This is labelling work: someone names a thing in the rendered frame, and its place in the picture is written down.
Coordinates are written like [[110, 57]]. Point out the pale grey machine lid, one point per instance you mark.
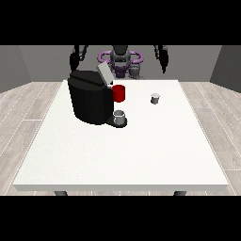
[[105, 73]]

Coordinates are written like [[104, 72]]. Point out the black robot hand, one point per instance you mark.
[[74, 61], [163, 62]]

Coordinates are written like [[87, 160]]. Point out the small grey cup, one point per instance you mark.
[[119, 117]]

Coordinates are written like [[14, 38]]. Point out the dark table leg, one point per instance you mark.
[[61, 193], [180, 193]]

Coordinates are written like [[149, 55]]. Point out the small grey coffee pod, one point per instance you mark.
[[154, 99]]

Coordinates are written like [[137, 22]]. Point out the grey robot trunk purple rings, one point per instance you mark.
[[119, 59]]

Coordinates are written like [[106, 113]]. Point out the red pod holder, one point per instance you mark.
[[119, 93]]

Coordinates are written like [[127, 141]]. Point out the black coffee machine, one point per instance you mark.
[[89, 100]]

